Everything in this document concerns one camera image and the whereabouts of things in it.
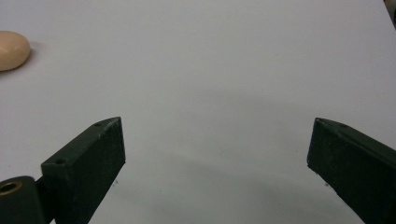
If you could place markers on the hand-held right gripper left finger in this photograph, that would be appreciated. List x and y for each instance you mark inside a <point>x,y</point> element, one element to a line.
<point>85,161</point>

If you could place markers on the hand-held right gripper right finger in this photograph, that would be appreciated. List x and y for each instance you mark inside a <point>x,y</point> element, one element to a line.
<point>355,165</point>

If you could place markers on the beige egg-shaped object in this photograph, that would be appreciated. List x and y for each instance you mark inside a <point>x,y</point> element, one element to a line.
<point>11,50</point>

